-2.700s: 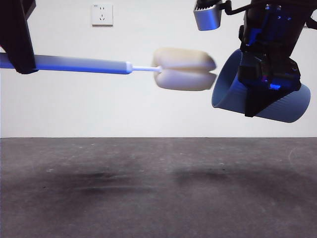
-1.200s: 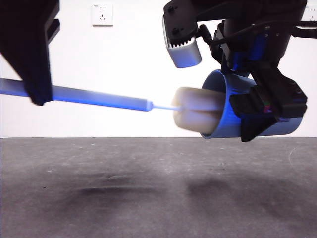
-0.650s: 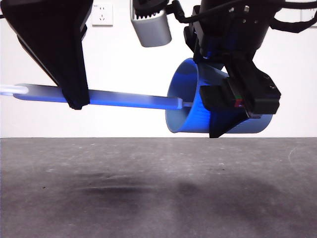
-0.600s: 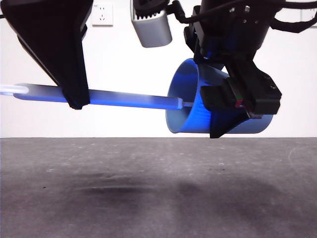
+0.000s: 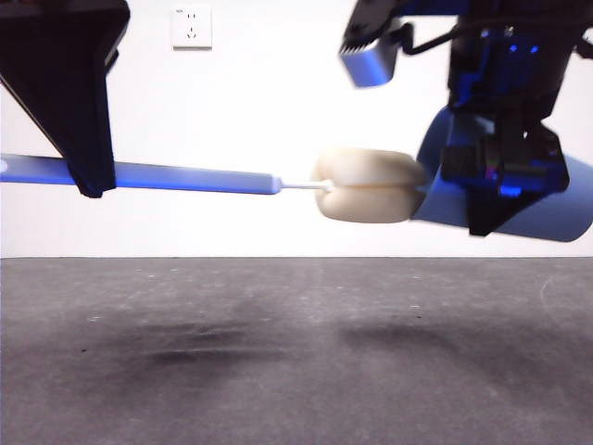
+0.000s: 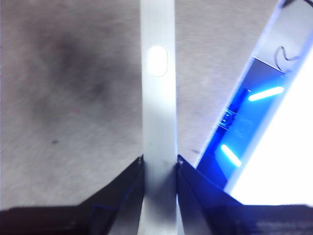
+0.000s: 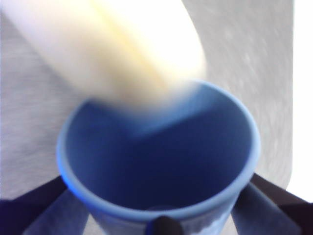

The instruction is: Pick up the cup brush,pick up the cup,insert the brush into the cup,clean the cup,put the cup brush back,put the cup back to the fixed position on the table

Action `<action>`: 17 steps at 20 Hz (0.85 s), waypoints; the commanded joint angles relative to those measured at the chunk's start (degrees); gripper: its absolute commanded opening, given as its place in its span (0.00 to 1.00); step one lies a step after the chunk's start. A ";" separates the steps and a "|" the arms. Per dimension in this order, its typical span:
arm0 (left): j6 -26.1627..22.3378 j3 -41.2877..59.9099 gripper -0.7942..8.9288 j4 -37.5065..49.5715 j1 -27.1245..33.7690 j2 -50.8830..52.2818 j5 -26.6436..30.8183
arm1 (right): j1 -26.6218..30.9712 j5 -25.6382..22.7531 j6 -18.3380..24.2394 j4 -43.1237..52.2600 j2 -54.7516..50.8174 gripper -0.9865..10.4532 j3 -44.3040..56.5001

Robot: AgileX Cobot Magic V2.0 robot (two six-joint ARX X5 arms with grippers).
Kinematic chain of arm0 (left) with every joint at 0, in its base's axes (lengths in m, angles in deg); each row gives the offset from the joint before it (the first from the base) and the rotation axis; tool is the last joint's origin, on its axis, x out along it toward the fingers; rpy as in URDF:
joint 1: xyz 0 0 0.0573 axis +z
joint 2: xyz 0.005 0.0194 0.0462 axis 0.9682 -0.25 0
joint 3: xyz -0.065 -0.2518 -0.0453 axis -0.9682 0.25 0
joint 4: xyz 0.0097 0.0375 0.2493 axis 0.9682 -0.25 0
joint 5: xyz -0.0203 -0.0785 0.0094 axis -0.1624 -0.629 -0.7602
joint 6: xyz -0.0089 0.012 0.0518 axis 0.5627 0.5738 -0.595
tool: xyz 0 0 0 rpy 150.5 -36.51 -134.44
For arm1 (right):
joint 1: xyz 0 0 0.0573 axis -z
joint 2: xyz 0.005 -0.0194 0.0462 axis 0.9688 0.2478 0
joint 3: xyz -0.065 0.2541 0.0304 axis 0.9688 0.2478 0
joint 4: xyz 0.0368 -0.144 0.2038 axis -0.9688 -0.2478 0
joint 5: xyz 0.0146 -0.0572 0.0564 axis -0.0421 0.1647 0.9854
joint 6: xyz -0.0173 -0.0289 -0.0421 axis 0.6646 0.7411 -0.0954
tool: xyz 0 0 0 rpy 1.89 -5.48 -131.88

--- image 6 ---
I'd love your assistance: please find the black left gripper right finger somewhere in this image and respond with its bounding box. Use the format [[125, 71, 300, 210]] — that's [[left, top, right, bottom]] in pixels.
[[176, 155, 313, 235]]

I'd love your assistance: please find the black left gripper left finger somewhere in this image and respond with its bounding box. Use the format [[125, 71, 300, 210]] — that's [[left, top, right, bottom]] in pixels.
[[0, 156, 145, 235]]

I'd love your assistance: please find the grey-handled sponge cup brush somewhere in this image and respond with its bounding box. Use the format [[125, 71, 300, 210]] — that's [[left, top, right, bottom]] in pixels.
[[136, 0, 181, 235]]

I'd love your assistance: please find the thin black cable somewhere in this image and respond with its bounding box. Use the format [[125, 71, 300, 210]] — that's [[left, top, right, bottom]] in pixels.
[[274, 46, 302, 72]]

